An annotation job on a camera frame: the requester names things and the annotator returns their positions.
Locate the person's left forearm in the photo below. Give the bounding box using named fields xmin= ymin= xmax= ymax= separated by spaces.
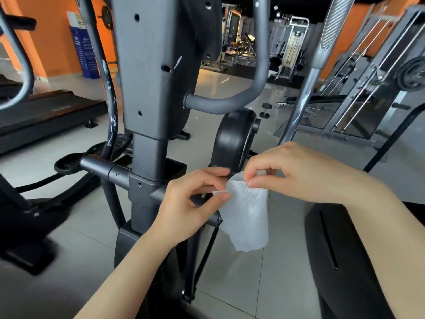
xmin=74 ymin=229 xmax=183 ymax=319

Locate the white gym machine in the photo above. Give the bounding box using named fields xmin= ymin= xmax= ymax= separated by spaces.
xmin=269 ymin=15 xmax=311 ymax=80

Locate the blue banner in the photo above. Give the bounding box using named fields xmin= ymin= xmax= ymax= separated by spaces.
xmin=66 ymin=11 xmax=100 ymax=80

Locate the person's right hand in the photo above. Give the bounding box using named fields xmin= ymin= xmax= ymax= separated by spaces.
xmin=243 ymin=141 xmax=369 ymax=209

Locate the glossy black treadmill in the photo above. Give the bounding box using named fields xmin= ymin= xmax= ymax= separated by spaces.
xmin=304 ymin=106 xmax=425 ymax=319

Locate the person's left hand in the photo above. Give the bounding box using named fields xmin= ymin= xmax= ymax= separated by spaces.
xmin=149 ymin=167 xmax=233 ymax=249

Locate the white wet wipe sheet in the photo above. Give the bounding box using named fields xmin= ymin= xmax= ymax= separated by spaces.
xmin=212 ymin=171 xmax=270 ymax=253

